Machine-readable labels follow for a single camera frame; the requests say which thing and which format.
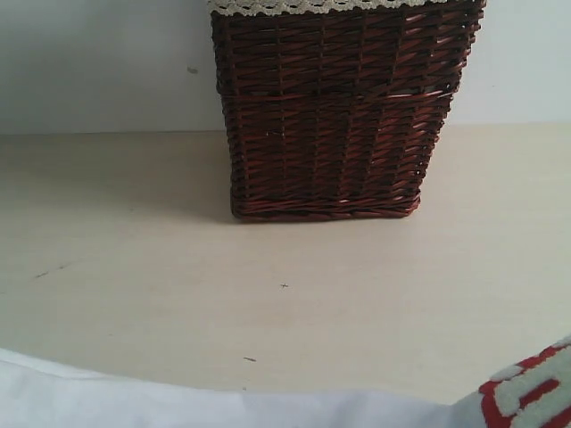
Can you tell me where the white t-shirt red patch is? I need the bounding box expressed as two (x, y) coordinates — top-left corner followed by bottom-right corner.
(1, 339), (570, 427)

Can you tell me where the dark brown wicker basket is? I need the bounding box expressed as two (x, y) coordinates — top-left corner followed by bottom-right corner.
(210, 1), (485, 221)

